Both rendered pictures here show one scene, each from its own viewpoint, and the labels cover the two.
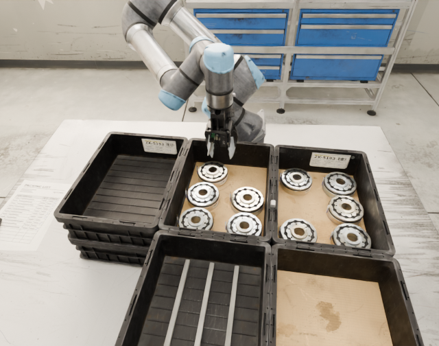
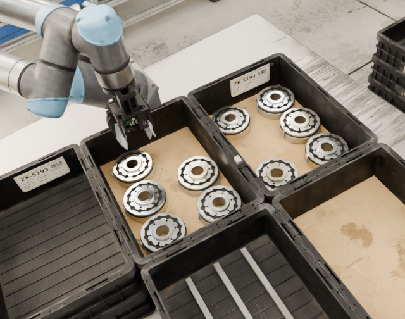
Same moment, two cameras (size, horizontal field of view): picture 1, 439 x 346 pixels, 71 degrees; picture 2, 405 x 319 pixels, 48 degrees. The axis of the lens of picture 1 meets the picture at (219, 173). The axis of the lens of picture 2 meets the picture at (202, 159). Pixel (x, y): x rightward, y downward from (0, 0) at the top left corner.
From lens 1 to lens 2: 27 cm
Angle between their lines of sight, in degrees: 20
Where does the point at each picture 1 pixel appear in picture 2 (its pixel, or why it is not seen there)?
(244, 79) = not seen: hidden behind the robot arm
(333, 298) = (350, 215)
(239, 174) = (163, 151)
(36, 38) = not seen: outside the picture
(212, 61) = (99, 33)
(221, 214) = (180, 207)
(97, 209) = (24, 300)
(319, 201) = (267, 130)
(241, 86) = not seen: hidden behind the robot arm
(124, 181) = (27, 245)
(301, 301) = (326, 238)
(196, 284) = (217, 296)
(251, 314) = (292, 283)
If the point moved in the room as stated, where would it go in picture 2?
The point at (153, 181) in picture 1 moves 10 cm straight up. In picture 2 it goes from (67, 221) to (51, 198)
